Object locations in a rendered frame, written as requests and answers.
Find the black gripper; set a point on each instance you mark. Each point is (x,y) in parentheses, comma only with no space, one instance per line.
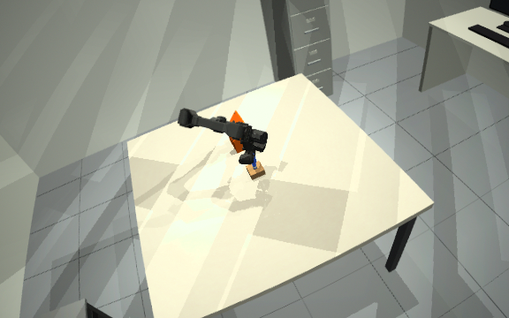
(247,157)

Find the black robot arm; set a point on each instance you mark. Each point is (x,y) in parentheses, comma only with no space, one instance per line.
(219,124)

